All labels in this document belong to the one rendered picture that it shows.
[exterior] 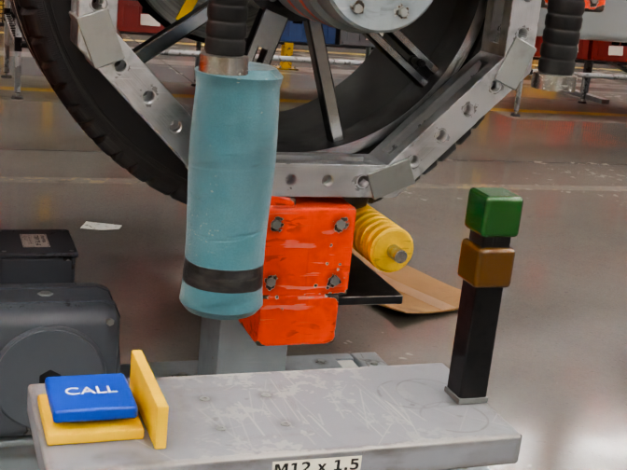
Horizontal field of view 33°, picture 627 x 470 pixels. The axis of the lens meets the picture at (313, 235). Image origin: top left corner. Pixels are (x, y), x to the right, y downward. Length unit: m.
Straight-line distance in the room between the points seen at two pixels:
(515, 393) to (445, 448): 1.28
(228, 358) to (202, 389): 0.42
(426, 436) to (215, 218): 0.30
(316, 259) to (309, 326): 0.08
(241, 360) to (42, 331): 0.28
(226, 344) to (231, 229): 0.38
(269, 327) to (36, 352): 0.28
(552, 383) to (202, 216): 1.38
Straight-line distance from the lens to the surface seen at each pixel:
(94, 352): 1.33
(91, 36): 1.12
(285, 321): 1.25
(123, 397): 0.92
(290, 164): 1.20
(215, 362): 1.43
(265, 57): 1.28
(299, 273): 1.24
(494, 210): 0.98
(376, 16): 1.05
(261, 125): 1.05
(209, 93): 1.05
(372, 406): 1.01
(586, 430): 2.15
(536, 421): 2.14
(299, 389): 1.03
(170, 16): 1.73
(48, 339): 1.31
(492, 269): 1.00
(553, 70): 1.07
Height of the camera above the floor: 0.88
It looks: 16 degrees down
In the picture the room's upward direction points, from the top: 6 degrees clockwise
